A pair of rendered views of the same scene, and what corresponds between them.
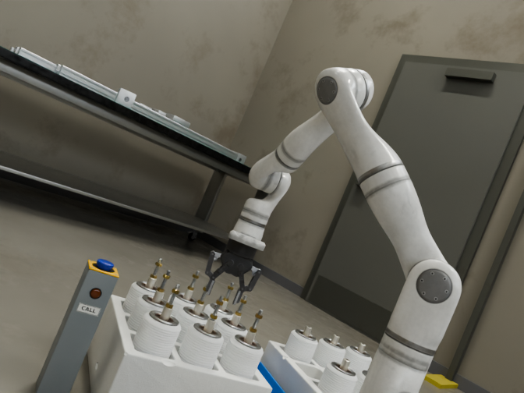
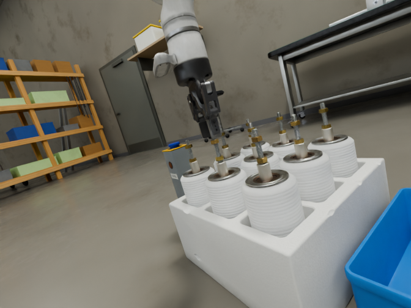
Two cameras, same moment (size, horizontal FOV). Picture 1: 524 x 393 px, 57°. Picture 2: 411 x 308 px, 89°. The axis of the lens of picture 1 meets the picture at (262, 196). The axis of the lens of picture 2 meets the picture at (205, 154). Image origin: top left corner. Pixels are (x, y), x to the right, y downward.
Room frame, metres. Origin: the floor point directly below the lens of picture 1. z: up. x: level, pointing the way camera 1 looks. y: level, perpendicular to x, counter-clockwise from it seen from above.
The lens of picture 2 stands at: (1.11, -0.45, 0.39)
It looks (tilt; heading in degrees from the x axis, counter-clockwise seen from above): 10 degrees down; 81
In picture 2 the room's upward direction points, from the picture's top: 16 degrees counter-clockwise
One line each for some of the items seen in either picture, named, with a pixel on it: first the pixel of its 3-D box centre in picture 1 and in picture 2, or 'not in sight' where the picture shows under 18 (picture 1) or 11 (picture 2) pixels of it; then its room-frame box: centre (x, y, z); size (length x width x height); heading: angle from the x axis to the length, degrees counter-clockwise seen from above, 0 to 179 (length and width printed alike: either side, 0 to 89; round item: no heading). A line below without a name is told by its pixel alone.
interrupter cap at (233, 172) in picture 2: (207, 331); (224, 174); (1.22, -0.01, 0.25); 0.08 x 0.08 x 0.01
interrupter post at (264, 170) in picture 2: (249, 338); (264, 172); (1.26, -0.11, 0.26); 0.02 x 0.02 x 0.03
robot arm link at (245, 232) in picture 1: (249, 231); (177, 51); (1.19, 0.00, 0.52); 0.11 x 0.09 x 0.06; 4
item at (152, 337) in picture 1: (149, 353); (205, 202); (1.17, 0.10, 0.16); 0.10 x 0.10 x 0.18
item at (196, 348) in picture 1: (192, 364); (234, 211); (1.22, -0.01, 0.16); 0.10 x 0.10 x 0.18
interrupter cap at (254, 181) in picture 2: (247, 341); (266, 178); (1.26, -0.11, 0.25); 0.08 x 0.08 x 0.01
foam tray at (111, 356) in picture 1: (172, 368); (272, 214); (1.32, 0.04, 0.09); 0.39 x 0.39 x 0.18; 23
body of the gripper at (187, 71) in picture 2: (238, 256); (196, 84); (1.21, 0.00, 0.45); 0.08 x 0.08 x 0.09
